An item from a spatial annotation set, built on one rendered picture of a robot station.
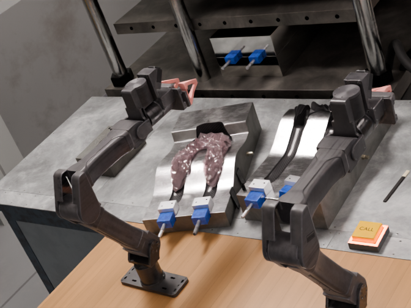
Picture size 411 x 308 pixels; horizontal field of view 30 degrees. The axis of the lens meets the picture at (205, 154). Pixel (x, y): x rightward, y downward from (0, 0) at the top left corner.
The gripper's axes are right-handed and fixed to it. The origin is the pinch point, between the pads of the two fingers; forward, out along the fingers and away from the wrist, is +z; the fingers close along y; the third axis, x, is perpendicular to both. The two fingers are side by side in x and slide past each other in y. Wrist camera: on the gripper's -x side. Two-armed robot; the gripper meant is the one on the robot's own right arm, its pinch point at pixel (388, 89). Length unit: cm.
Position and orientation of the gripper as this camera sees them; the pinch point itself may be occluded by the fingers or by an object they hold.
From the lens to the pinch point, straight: 179.5
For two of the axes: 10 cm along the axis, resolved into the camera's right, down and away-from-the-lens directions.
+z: 5.5, -5.6, 6.2
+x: 2.9, 8.3, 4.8
